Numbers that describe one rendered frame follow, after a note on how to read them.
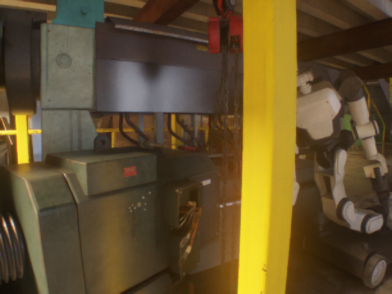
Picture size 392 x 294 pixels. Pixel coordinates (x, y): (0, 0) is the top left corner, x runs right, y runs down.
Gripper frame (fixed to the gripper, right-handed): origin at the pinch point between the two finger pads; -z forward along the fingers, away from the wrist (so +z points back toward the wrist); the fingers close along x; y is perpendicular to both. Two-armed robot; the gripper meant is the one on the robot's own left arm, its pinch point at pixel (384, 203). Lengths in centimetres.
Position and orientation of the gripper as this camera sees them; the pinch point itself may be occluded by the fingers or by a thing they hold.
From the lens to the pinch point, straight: 182.0
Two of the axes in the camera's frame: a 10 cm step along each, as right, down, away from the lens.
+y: 8.2, -2.8, -5.0
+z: -4.0, -9.0, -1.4
